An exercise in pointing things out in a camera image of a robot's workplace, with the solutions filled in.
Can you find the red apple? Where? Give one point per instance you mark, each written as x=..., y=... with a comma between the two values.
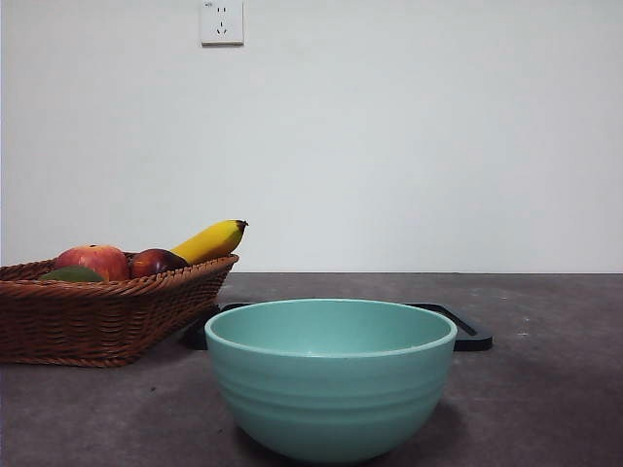
x=92, y=262

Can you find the brown wicker basket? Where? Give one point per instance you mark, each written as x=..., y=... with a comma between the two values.
x=97, y=321

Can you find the teal ribbed bowl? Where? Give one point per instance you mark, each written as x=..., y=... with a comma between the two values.
x=331, y=408

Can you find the white wall socket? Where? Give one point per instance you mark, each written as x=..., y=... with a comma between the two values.
x=222, y=24

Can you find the black rectangular tray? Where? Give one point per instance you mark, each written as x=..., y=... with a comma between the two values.
x=474, y=340

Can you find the yellow banana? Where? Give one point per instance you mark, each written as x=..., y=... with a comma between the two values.
x=209, y=243

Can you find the dark red plum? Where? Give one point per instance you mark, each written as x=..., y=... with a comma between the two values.
x=153, y=262

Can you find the green avocado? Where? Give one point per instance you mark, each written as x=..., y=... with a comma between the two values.
x=73, y=275

